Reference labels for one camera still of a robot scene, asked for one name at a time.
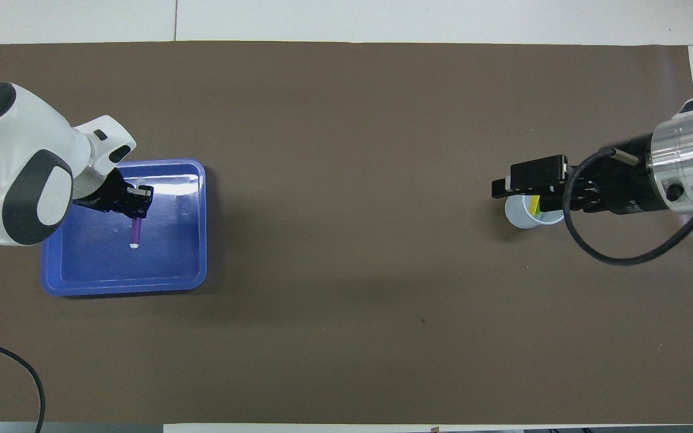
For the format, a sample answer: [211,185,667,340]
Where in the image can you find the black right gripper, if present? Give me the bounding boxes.
[491,134,669,215]

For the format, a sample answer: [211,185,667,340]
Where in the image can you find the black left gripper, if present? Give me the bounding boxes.
[73,168,155,219]

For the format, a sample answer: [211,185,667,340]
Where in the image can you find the translucent plastic cup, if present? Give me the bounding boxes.
[505,192,565,230]

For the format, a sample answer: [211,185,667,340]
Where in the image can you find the blue plastic tray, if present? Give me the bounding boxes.
[41,158,208,297]

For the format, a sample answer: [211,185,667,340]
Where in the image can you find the brown table mat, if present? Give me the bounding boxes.
[0,41,693,425]

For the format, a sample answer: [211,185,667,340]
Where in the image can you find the black right gripper camera box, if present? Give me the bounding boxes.
[505,155,568,196]

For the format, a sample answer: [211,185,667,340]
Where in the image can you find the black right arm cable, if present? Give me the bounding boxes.
[563,149,693,266]

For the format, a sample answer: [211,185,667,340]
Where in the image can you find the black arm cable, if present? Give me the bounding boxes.
[563,149,693,266]
[0,334,45,433]

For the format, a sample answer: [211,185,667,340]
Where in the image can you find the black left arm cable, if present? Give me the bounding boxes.
[0,334,45,433]

